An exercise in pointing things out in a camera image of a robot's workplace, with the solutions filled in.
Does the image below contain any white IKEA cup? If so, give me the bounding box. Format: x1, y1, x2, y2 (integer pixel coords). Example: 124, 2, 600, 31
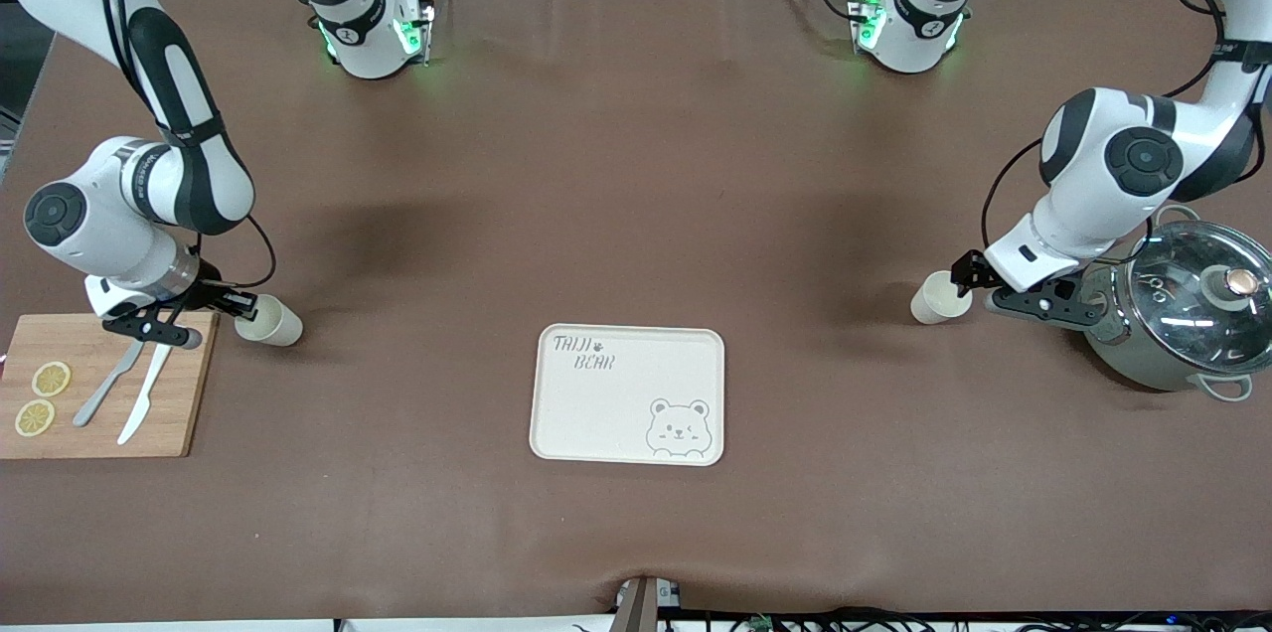
910, 271, 975, 326
235, 294, 304, 348

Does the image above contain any grey plastic knife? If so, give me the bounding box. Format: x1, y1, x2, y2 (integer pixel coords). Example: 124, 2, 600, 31
73, 340, 142, 428

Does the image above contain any wooden cutting board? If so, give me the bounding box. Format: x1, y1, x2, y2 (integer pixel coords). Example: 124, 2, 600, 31
0, 312, 220, 460

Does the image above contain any white plastic knife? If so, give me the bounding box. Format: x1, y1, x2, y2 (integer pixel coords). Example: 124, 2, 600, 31
117, 346, 171, 446

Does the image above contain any grey-green electric cooking pot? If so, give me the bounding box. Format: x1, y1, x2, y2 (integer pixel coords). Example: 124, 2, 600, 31
1076, 205, 1272, 404

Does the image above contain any glass pot lid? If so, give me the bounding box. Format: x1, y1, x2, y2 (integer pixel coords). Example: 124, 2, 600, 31
1118, 220, 1272, 377

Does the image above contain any brown table cover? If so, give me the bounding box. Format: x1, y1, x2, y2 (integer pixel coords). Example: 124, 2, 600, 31
0, 0, 1272, 619

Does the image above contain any cream bear print tray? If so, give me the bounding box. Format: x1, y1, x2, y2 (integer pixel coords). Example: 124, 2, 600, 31
529, 324, 726, 467

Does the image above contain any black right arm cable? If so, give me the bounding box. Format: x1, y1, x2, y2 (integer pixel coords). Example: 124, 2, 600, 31
94, 0, 278, 290

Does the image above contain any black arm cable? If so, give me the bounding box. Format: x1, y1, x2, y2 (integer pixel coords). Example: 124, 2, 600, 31
980, 0, 1272, 267
94, 0, 278, 290

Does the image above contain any black left camera bracket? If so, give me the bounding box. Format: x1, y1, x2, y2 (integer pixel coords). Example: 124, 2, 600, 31
984, 276, 1106, 330

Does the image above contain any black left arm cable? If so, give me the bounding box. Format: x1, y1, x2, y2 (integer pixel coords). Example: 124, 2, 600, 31
980, 0, 1272, 267

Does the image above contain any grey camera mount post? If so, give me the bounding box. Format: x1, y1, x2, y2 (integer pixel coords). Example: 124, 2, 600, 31
614, 575, 683, 632

